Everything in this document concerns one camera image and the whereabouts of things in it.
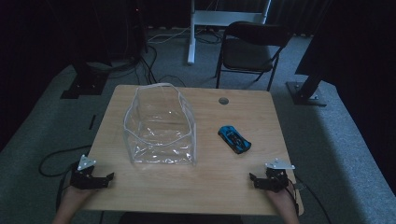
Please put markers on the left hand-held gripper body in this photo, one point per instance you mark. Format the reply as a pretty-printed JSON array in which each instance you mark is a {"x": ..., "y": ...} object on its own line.
[{"x": 84, "y": 179}]

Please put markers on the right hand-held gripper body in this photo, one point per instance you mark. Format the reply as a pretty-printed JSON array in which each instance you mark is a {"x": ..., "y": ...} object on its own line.
[{"x": 275, "y": 180}]

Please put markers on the blue toy car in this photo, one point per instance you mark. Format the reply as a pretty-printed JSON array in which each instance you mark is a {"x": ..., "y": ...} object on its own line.
[{"x": 234, "y": 139}]

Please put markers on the clear plastic zipper bag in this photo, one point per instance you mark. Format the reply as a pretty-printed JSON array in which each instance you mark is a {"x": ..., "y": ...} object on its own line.
[{"x": 160, "y": 133}]

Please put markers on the person's left hand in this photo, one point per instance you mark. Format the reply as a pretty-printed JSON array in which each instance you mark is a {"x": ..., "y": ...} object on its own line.
[{"x": 74, "y": 197}]

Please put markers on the person's right hand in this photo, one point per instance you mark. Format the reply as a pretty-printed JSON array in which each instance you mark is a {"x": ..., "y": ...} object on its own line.
[{"x": 284, "y": 200}]

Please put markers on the small black strip on floor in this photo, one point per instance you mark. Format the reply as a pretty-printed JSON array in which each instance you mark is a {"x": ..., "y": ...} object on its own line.
[{"x": 92, "y": 122}]

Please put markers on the person's dark clothing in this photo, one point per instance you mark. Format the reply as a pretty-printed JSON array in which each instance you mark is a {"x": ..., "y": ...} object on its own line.
[{"x": 180, "y": 218}]

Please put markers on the black folding chair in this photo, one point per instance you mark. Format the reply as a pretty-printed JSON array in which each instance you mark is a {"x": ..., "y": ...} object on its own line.
[{"x": 246, "y": 53}]

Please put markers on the black stand with base plate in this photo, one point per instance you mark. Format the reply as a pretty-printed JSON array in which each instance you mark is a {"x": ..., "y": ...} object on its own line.
[
  {"x": 306, "y": 91},
  {"x": 85, "y": 82}
]

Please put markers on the white metal desk frame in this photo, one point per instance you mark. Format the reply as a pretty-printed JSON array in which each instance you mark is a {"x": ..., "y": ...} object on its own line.
[{"x": 218, "y": 18}]

